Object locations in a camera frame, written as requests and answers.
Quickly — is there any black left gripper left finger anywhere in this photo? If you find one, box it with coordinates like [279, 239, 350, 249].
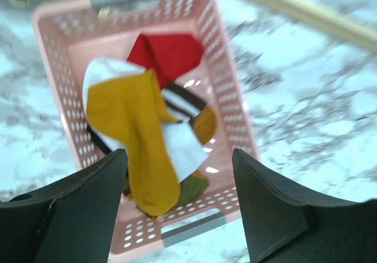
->
[1, 149, 128, 263]

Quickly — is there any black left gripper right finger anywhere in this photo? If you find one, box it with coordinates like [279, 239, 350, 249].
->
[232, 149, 376, 263]

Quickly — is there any black sock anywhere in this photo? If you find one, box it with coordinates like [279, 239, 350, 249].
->
[87, 125, 112, 155]

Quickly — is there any green striped sock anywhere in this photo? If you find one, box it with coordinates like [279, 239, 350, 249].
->
[123, 170, 210, 219]

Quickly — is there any mustard sock striped cuff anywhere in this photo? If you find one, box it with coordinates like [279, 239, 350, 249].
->
[86, 70, 182, 216]

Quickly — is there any red sock white pattern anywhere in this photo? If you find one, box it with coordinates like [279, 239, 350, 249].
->
[127, 34, 204, 88]

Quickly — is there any wooden clothes rack frame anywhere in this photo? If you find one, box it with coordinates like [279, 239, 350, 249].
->
[251, 0, 376, 54]

